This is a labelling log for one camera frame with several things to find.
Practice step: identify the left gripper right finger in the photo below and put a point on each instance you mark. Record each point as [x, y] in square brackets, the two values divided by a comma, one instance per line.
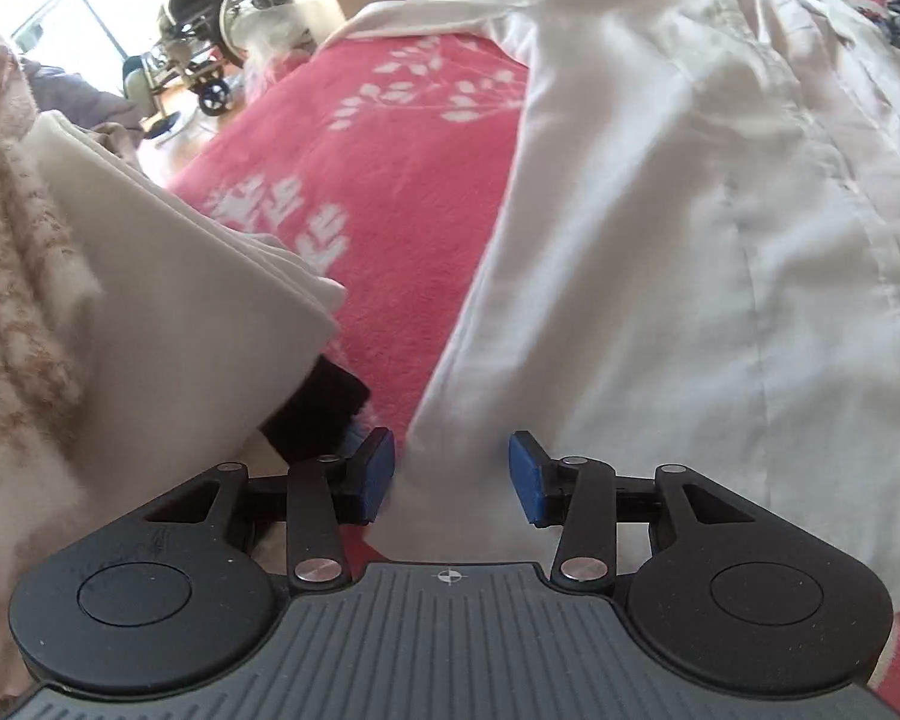
[577, 494]

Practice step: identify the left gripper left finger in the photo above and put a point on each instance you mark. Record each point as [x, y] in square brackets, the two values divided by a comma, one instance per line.
[323, 496]

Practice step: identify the white button shirt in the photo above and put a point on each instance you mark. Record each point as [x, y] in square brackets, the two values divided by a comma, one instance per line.
[697, 261]

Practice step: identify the pile of folded clothes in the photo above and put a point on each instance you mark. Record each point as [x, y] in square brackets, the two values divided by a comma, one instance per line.
[139, 340]

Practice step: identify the red floral bed blanket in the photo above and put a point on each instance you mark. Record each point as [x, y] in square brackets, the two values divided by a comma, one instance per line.
[384, 164]

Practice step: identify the seated person grey jacket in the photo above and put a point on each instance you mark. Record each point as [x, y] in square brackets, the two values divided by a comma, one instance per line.
[82, 103]

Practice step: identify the black wheelchair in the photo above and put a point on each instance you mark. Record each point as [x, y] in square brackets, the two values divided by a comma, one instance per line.
[195, 47]

